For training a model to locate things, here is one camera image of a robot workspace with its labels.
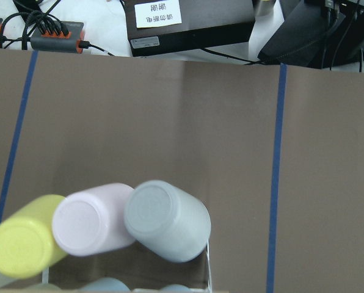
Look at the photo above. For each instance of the grey plastic cup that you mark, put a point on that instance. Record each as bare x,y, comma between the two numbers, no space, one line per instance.
168,221

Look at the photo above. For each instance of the pink plastic cup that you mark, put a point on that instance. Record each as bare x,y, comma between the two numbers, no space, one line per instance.
91,221

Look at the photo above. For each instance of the pale blue plastic cup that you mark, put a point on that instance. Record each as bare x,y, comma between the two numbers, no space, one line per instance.
106,284

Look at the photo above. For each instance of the yellow plastic cup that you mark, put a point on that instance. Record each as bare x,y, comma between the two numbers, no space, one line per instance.
27,243

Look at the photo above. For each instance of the black box with label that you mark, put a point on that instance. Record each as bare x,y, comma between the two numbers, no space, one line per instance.
161,27

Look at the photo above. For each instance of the grey USB hub right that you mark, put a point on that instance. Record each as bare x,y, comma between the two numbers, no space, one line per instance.
59,42

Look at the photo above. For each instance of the black computer monitor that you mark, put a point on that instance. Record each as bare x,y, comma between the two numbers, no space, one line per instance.
317,34

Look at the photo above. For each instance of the white wire cup rack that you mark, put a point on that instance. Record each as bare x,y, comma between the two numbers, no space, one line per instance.
135,266

